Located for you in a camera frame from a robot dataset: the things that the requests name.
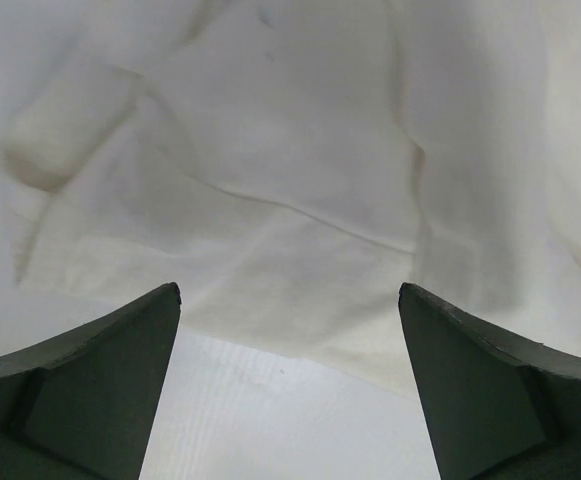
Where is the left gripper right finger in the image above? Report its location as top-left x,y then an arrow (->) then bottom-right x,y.
399,283 -> 581,479

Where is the cream white t shirt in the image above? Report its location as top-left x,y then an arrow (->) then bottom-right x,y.
0,1 -> 581,395

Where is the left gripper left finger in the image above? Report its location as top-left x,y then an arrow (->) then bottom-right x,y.
0,283 -> 181,479

